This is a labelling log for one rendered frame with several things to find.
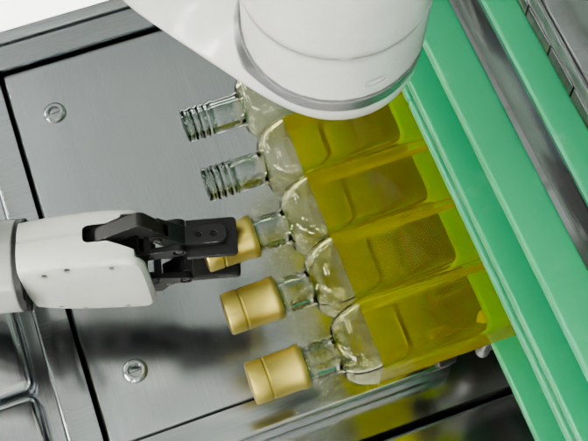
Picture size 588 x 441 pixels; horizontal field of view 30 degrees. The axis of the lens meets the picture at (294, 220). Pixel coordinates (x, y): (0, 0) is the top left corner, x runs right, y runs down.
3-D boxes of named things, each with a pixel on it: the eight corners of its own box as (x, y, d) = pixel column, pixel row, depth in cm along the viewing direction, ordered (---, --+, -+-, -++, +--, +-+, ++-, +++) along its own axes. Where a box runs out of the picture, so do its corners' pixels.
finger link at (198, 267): (164, 294, 93) (242, 287, 93) (158, 280, 90) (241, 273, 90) (162, 259, 94) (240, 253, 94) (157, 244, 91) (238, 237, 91)
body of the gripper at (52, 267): (24, 330, 91) (159, 318, 92) (-7, 286, 82) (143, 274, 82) (26, 248, 94) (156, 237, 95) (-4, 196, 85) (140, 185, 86)
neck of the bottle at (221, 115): (232, 105, 96) (180, 121, 95) (230, 87, 93) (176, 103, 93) (243, 133, 95) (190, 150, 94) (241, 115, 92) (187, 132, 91)
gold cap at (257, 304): (271, 285, 89) (220, 303, 88) (269, 269, 86) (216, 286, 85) (286, 324, 88) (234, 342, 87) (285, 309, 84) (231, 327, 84)
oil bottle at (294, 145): (475, 83, 99) (249, 156, 96) (485, 49, 93) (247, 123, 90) (500, 135, 96) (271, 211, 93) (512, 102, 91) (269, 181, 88)
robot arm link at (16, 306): (2, 332, 91) (36, 330, 91) (-27, 295, 83) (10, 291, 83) (3, 250, 94) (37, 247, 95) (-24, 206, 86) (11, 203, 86)
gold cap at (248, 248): (248, 226, 92) (198, 242, 91) (246, 207, 88) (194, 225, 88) (262, 262, 90) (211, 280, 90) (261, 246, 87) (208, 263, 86)
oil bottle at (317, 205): (501, 136, 96) (271, 212, 93) (513, 103, 91) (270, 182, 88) (528, 191, 94) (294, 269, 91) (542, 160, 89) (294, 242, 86)
